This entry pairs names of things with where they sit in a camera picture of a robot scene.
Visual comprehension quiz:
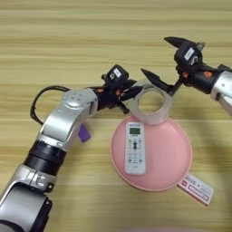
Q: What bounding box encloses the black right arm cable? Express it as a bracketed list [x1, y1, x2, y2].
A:
[217, 63, 232, 73]

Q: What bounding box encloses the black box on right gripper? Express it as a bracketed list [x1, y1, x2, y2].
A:
[173, 41, 203, 73]

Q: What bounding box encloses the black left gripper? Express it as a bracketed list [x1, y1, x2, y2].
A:
[89, 79, 145, 116]

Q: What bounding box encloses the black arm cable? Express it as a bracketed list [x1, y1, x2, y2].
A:
[29, 85, 72, 126]
[217, 63, 232, 73]

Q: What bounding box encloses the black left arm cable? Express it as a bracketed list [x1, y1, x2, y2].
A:
[29, 85, 72, 126]

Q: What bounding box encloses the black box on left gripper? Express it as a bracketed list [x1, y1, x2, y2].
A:
[102, 63, 130, 89]

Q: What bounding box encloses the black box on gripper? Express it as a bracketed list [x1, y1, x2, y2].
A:
[173, 41, 203, 73]
[102, 63, 130, 89]

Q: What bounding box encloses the pink round plate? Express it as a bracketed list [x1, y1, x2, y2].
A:
[109, 114, 193, 192]

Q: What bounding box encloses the purple rectangular block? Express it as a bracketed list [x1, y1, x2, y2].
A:
[77, 122, 92, 143]

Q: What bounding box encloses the pink and white eraser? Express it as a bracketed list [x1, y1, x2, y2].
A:
[177, 172, 216, 208]

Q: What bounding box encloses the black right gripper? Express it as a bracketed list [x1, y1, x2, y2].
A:
[140, 35, 226, 98]

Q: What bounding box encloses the white remote control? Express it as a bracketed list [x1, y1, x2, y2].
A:
[124, 121, 147, 176]

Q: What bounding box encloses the clear tape roll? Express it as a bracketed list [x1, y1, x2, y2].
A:
[128, 79, 175, 126]

